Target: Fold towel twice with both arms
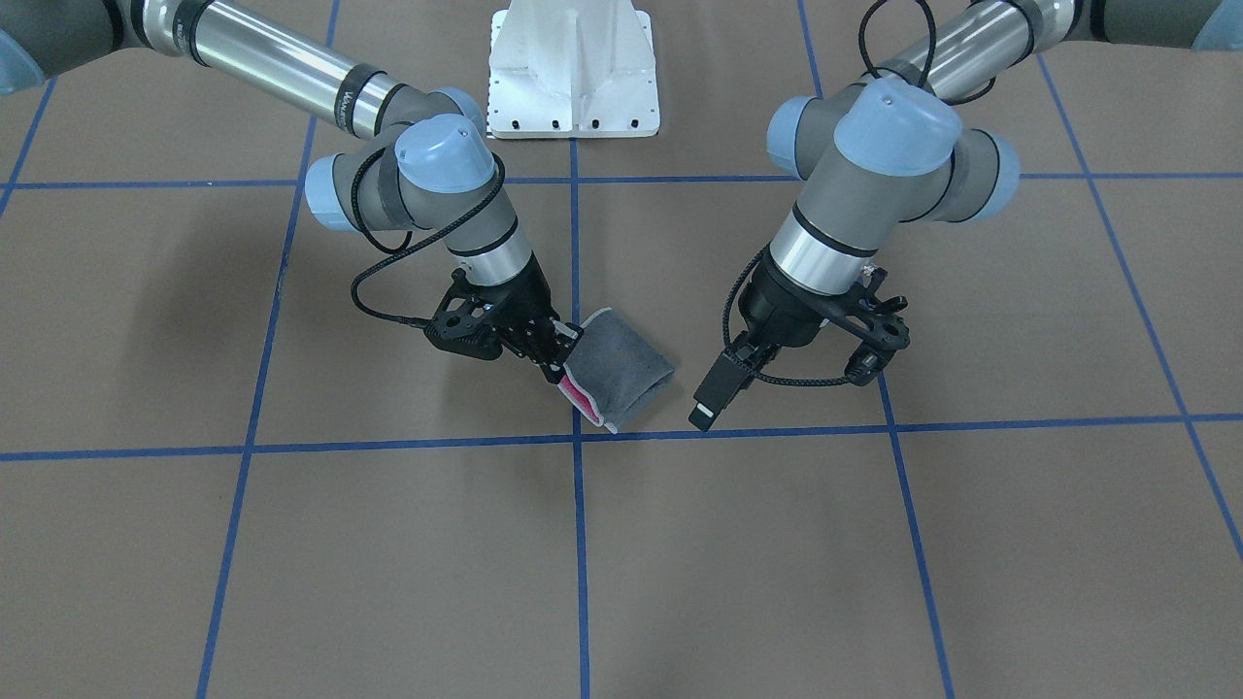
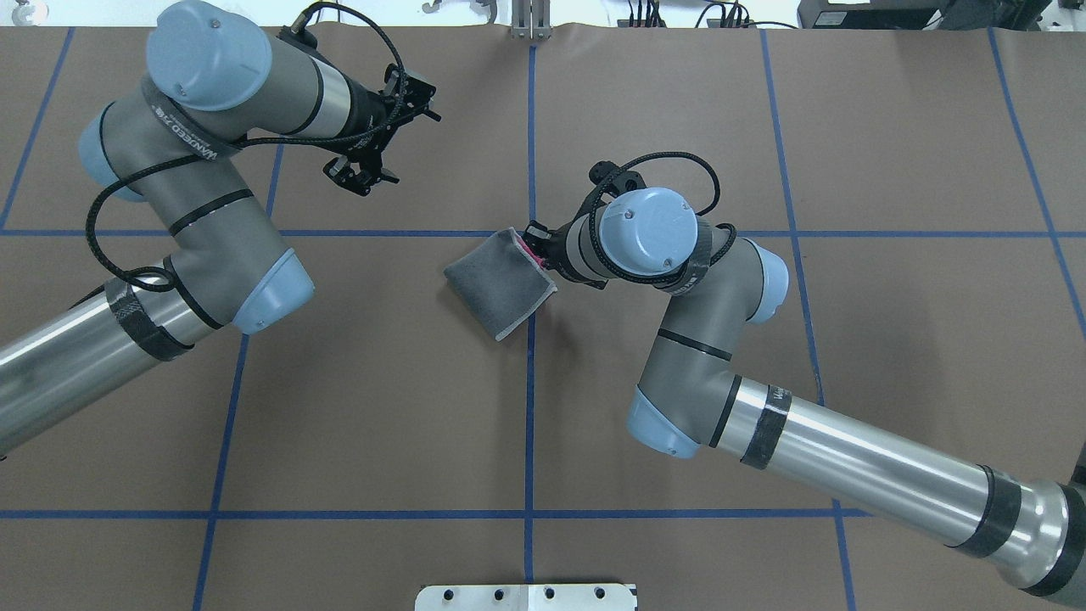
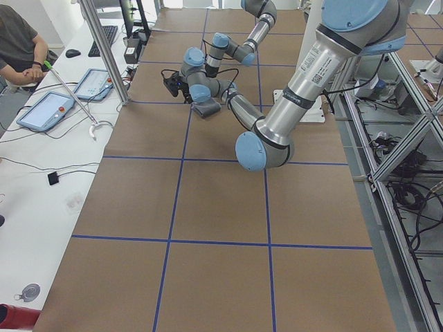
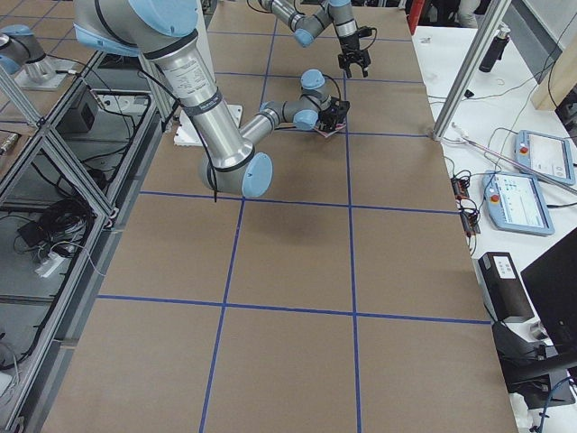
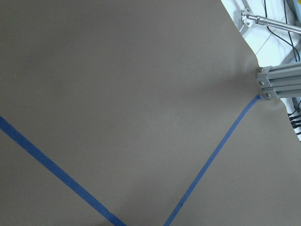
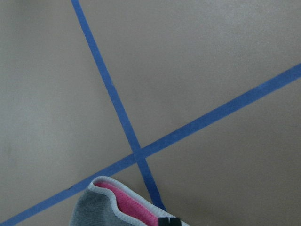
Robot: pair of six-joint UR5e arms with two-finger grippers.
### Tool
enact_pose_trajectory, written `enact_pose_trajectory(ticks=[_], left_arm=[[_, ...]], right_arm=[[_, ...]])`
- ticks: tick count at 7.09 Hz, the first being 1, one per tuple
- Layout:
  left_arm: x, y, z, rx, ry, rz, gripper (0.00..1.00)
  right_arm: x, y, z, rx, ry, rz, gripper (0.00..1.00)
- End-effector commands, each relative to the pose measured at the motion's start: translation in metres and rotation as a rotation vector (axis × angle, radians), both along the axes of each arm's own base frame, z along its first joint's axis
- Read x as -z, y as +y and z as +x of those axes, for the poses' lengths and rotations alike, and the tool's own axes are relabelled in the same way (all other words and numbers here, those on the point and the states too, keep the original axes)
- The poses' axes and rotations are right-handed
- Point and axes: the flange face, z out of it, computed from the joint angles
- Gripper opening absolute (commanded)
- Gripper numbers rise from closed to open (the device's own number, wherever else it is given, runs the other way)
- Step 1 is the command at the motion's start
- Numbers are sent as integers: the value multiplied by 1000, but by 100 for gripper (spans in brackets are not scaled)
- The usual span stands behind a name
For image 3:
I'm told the teach pendant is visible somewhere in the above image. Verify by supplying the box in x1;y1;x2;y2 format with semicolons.
74;68;113;102
16;92;75;132

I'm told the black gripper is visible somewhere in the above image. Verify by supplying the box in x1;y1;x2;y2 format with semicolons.
162;71;191;104

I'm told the far teach pendant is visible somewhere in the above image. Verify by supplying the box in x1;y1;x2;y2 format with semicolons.
74;68;113;102

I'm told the near teach pendant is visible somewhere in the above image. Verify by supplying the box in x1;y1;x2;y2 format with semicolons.
16;92;75;132

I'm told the small black square pad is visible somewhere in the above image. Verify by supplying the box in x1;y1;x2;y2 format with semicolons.
47;172;60;186

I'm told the black keyboard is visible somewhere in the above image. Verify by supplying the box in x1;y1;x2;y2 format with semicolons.
87;25;118;58

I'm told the black box with label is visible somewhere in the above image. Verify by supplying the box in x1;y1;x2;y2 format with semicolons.
124;37;142;64

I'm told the black monitor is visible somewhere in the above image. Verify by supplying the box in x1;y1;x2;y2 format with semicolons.
119;0;151;42

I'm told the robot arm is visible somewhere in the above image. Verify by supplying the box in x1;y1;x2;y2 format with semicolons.
205;0;277;78
163;0;411;172

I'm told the pink and grey towel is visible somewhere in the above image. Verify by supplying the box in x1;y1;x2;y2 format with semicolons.
191;99;221;118

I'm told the aluminium frame rail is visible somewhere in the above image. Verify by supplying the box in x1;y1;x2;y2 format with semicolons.
334;53;442;331

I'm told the seated person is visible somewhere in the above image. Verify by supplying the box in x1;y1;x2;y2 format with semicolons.
1;4;58;86

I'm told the red object at corner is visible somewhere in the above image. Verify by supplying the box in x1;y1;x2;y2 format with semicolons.
1;304;41;330

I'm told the black computer mouse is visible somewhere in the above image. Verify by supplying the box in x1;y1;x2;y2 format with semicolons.
65;49;81;58

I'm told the aluminium frame post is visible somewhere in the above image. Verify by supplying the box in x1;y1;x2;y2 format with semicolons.
79;0;129;106

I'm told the metal rod green tip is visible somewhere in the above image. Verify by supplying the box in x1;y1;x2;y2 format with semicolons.
43;60;98;125

